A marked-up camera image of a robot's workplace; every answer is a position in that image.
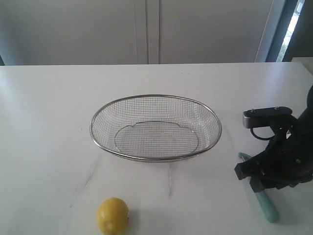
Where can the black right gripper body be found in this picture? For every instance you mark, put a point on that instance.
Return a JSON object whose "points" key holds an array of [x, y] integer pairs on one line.
{"points": [[291, 162]]}

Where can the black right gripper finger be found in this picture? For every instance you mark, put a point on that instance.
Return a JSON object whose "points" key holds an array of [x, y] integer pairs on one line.
{"points": [[256, 166], [261, 183]]}

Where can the teal handled peeler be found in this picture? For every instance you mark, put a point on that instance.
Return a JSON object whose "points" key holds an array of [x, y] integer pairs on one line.
{"points": [[269, 210]]}

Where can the yellow lemon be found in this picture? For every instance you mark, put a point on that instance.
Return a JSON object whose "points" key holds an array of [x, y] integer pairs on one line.
{"points": [[113, 216]]}

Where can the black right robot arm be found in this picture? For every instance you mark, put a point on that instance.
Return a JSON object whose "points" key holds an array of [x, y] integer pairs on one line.
{"points": [[267, 131]]}

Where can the white cabinet at right edge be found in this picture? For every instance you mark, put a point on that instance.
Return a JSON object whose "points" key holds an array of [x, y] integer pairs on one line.
{"points": [[307, 62]]}

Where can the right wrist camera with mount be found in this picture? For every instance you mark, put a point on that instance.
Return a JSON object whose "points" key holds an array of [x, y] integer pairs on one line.
{"points": [[276, 118]]}

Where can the oval wire mesh basket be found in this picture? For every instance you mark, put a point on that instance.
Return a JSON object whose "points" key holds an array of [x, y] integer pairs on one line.
{"points": [[155, 128]]}

